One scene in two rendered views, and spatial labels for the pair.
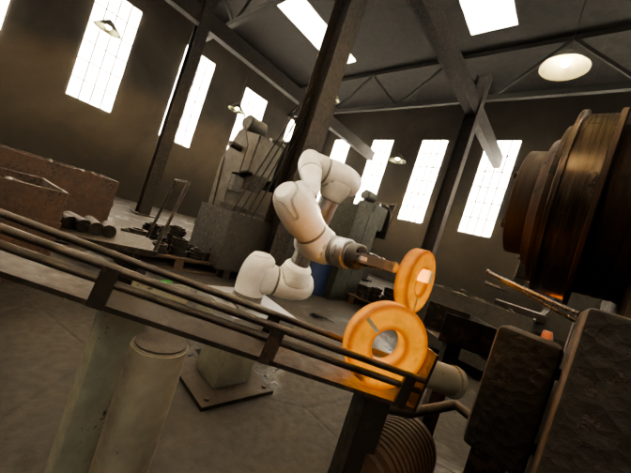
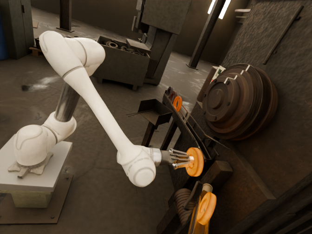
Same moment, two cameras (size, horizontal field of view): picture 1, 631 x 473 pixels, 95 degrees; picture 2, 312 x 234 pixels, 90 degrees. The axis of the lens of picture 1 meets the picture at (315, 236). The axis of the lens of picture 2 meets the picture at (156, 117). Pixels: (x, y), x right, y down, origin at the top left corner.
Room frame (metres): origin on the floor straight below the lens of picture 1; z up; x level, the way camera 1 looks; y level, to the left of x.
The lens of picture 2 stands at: (0.64, 0.45, 1.40)
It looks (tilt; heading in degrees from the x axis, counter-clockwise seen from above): 31 degrees down; 298
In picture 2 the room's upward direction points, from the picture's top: 20 degrees clockwise
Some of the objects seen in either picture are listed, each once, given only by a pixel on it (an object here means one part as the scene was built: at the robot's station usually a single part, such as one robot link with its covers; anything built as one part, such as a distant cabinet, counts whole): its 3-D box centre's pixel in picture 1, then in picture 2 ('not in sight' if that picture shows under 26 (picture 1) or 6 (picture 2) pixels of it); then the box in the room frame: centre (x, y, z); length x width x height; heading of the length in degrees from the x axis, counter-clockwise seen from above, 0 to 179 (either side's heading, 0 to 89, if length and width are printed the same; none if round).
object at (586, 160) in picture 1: (574, 209); (230, 102); (0.73, -0.60, 1.11); 0.47 x 0.06 x 0.47; 137
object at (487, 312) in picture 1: (469, 328); (120, 62); (3.22, -1.96, 0.39); 1.03 x 0.83 x 0.79; 51
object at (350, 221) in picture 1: (346, 251); (7, 9); (4.72, -0.55, 0.75); 0.70 x 0.48 x 1.50; 137
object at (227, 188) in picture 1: (247, 185); not in sight; (6.11, 1.70, 1.42); 1.43 x 1.22 x 2.85; 52
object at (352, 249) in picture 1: (363, 258); (167, 158); (0.81, -0.15, 0.83); 0.09 x 0.08 x 0.07; 47
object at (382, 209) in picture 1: (364, 234); not in sight; (8.93, -1.44, 1.36); 1.37 x 1.16 x 2.71; 37
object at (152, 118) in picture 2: (435, 389); (147, 134); (1.29, -0.72, 0.36); 0.26 x 0.20 x 0.72; 172
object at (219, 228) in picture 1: (246, 243); not in sight; (4.16, 0.91, 0.43); 1.23 x 0.93 x 0.87; 135
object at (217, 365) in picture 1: (229, 349); (36, 184); (1.49, 0.24, 0.15); 0.40 x 0.40 x 0.31; 47
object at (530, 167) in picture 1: (528, 204); (217, 99); (0.80, -0.53, 1.11); 0.28 x 0.06 x 0.28; 137
